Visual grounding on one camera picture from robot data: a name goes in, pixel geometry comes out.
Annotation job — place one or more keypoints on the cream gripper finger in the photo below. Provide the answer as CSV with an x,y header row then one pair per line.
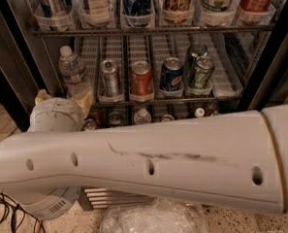
x,y
86,102
41,96

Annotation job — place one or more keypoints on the clear plastic water bottle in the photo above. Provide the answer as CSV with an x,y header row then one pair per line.
x,y
74,73

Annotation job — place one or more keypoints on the silver slim can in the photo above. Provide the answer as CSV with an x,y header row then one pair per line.
x,y
110,77

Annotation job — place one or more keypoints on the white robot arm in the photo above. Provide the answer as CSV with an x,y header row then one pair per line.
x,y
236,160

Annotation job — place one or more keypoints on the bottom shelf red can rear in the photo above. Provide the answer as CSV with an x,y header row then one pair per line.
x,y
96,116

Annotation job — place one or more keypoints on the shelf red can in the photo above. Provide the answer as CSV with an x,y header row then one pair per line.
x,y
89,125
96,116

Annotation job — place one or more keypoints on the bottom shelf red can front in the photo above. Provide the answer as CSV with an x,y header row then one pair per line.
x,y
89,125

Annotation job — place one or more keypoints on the bottom shelf water bottle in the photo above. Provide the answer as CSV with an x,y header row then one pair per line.
x,y
142,116

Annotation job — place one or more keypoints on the stainless steel fridge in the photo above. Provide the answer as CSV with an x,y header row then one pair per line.
x,y
29,60

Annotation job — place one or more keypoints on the bottom shelf silver green can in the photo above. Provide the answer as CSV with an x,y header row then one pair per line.
x,y
167,118

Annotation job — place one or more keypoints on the top shelf striped bottle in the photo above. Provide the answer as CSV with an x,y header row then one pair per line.
x,y
55,15

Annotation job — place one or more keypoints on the top shelf white bottle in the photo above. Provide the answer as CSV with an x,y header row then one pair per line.
x,y
95,13

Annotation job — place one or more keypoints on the bottom shelf brown bottle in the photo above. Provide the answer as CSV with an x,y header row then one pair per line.
x,y
199,112

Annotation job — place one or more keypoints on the top shelf blue can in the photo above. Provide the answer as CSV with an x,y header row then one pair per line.
x,y
137,0

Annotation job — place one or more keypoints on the bottom shelf orange can rear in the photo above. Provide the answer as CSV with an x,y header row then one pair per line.
x,y
211,108

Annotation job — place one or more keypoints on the top shelf gold can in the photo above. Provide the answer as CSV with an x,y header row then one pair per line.
x,y
176,11

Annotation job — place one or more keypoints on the empty clear shelf tray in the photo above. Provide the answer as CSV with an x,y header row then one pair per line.
x,y
225,82

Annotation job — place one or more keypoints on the right glass fridge door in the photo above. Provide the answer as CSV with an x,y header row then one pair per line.
x,y
273,88

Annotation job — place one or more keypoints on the red soda can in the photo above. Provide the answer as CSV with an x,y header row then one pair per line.
x,y
141,78

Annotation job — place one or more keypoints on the blue pepsi can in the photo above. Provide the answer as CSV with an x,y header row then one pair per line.
x,y
171,74

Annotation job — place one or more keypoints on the green can rear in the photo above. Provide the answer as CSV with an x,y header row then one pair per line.
x,y
194,51

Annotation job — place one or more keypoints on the green can front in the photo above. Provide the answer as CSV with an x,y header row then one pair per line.
x,y
201,72

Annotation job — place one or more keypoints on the clear plastic bag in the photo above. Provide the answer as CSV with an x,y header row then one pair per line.
x,y
158,216

